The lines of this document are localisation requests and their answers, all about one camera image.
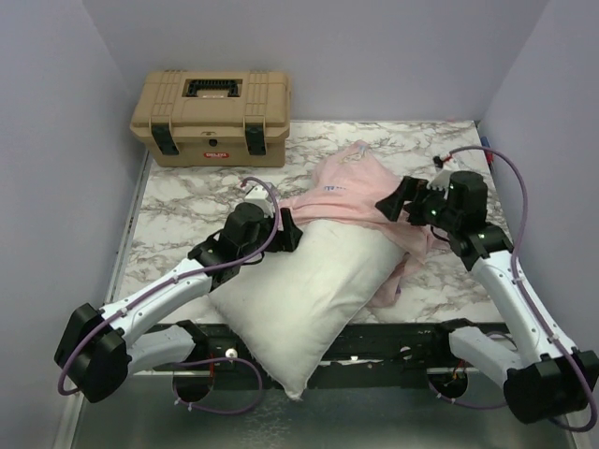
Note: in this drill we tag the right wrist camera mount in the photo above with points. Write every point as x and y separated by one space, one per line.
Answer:
445 166

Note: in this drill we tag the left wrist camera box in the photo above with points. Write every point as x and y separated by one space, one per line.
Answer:
258 195

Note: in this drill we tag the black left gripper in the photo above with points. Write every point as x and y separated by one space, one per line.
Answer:
288 239

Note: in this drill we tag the pink purple printed pillowcase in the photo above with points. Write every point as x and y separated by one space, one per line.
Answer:
346 186

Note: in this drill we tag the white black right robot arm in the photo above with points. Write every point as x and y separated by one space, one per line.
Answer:
546 375

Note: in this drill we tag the tan plastic toolbox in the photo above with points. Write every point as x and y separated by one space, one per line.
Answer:
214 119

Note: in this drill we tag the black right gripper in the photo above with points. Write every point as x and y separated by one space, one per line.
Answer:
410 189

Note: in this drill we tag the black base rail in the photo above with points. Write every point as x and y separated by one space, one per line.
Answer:
362 356

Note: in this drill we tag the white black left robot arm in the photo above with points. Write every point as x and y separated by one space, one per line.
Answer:
101 348

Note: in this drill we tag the white pillow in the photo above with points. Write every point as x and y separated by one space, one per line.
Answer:
291 307

